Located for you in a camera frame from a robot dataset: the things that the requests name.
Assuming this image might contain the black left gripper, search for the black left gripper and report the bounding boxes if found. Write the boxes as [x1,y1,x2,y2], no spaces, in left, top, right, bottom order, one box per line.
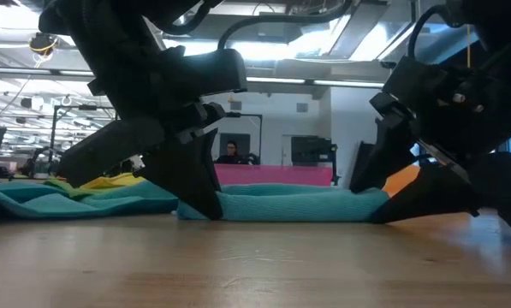
[56,44,229,222]

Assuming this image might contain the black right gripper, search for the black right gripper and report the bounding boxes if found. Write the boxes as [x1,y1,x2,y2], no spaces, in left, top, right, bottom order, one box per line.
[348,38,511,240]

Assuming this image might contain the orange microfiber towel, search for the orange microfiber towel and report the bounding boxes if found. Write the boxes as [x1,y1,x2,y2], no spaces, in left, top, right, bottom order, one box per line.
[381,163,422,198]

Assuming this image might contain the yellow microfiber towel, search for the yellow microfiber towel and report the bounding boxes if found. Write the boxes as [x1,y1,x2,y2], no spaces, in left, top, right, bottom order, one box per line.
[78,171,148,191]

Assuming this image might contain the blue microfiber towel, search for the blue microfiber towel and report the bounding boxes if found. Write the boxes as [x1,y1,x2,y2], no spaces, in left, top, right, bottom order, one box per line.
[176,182,391,223]
[0,178,180,222]

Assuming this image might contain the green microfiber towel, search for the green microfiber towel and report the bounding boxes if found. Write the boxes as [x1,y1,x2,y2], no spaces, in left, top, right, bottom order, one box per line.
[44,177,94,201]

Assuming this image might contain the red plastic basket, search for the red plastic basket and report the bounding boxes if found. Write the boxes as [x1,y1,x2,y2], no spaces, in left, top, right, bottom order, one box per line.
[214,163,335,187]

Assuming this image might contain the person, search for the person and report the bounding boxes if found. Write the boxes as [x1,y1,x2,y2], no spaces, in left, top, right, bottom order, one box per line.
[214,139,261,166]

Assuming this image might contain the black equipment cart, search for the black equipment cart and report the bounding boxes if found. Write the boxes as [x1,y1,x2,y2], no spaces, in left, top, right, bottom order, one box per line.
[290,135,340,186]

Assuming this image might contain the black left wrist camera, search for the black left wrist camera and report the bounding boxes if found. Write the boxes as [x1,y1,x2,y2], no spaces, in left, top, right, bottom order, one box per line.
[169,47,248,96]

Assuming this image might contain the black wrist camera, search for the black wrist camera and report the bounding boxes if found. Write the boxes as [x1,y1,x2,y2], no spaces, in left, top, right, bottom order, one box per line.
[382,54,449,106]
[169,47,248,96]

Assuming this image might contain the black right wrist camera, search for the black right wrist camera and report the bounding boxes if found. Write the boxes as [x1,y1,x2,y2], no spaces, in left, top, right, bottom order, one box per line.
[382,54,449,106]

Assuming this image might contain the black background rig frame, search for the black background rig frame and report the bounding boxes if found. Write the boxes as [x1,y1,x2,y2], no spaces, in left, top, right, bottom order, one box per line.
[49,104,120,175]
[225,110,264,166]

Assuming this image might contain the black right camera cable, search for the black right camera cable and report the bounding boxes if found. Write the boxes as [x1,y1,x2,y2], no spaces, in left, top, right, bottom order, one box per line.
[407,3,453,61]

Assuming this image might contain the yellow ceiling cord reel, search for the yellow ceiling cord reel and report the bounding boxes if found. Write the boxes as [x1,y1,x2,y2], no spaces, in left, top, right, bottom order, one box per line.
[27,33,60,57]

